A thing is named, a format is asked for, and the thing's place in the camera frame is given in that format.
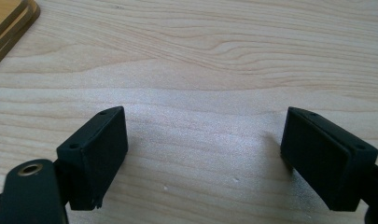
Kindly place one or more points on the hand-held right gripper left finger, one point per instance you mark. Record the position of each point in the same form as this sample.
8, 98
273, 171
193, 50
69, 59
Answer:
93, 158

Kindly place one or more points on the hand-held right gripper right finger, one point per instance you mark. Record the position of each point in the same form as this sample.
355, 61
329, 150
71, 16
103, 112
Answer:
323, 161

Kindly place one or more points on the plain wooden coaster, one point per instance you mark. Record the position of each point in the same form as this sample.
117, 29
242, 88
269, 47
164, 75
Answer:
20, 35

